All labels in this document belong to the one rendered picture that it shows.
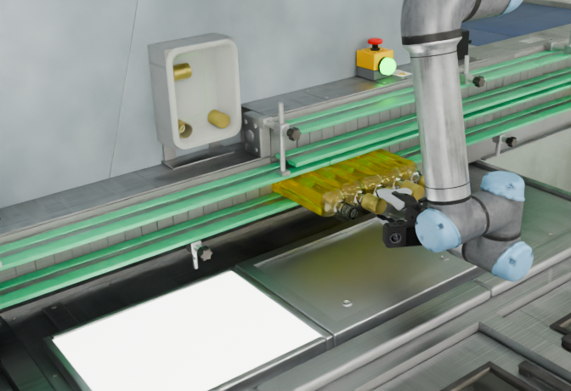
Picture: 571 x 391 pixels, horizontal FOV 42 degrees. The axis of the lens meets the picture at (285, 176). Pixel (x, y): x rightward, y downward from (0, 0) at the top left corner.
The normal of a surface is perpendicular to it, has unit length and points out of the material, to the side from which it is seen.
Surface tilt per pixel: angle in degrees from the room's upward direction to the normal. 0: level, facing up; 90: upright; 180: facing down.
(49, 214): 90
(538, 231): 90
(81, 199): 90
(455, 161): 21
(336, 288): 90
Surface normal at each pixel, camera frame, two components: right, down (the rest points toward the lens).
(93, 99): 0.60, 0.29
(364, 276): -0.04, -0.92
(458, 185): 0.32, 0.17
